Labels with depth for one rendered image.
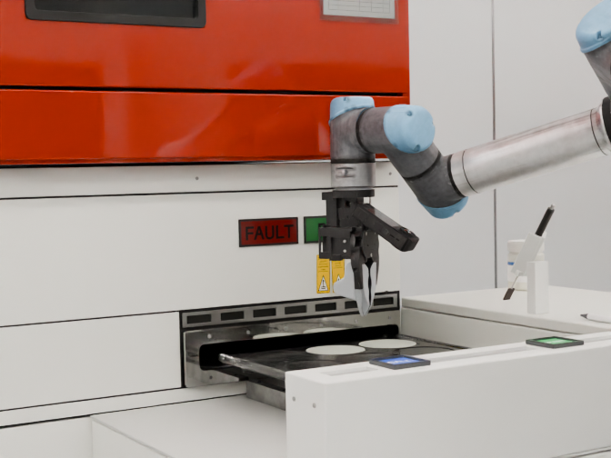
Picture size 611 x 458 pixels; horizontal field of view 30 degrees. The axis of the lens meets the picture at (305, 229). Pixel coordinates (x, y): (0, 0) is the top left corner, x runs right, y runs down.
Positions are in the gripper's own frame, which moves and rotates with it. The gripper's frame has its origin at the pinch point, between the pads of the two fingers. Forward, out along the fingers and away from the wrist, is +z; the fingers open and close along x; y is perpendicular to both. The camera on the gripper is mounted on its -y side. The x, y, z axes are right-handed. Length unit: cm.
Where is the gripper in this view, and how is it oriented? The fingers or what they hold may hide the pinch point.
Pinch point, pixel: (367, 308)
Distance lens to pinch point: 191.8
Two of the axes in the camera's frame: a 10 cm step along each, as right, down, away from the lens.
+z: 0.2, 10.0, 0.5
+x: -4.2, 0.6, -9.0
